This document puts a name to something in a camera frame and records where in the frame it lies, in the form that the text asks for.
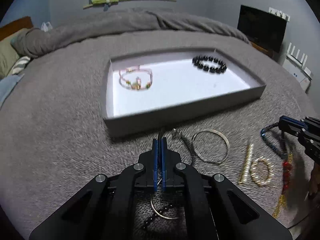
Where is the wooden headboard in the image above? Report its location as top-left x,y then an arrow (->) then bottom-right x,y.
0,16 -> 34,41

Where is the light blue cloth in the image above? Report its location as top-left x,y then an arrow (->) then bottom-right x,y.
0,74 -> 24,109

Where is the grey white jewelry tray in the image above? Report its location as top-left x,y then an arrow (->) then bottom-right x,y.
100,48 -> 266,138

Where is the dark blue bead bracelet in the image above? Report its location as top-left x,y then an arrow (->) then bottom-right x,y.
260,122 -> 291,159

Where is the gold pearl hair pin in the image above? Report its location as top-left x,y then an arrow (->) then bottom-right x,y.
238,143 -> 254,185

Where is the wooden window shelf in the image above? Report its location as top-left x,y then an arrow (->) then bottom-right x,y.
83,0 -> 177,10

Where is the large black bead bracelet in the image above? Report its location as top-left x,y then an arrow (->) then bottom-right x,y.
191,54 -> 228,75

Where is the pink cord bracelet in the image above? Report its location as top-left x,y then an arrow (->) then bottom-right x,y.
118,65 -> 154,92

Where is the pearl circle hair clip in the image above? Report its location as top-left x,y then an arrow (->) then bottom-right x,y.
250,156 -> 274,187

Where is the grey bed blanket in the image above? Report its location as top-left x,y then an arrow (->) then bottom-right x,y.
1,31 -> 318,238

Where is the white cardboard box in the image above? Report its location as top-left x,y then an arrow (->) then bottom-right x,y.
283,59 -> 311,93

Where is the white wall hook rack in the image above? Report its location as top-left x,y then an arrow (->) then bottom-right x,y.
268,7 -> 290,22

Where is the thin silver ring bangle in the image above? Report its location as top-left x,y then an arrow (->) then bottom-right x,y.
150,127 -> 181,221

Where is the olive green pillow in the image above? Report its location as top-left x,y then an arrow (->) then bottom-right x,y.
0,29 -> 26,79

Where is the black television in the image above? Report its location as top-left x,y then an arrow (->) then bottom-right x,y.
237,5 -> 287,53

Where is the grey duvet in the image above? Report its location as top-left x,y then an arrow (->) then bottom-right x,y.
10,8 -> 249,58

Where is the striped grey pillow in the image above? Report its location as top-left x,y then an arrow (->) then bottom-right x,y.
8,56 -> 31,76

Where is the wooden tv stand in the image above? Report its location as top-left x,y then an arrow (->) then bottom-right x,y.
250,41 -> 273,58

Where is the white wifi router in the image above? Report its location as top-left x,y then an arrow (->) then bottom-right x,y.
286,42 -> 308,69

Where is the white plastic bag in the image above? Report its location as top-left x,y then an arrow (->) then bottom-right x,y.
41,22 -> 53,32

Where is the red bead gold tassel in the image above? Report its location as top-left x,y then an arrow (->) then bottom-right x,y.
272,153 -> 293,218

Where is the right hand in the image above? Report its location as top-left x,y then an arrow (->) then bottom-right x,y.
308,163 -> 320,200

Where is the small black bead bracelet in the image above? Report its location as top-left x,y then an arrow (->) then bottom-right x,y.
141,203 -> 176,230

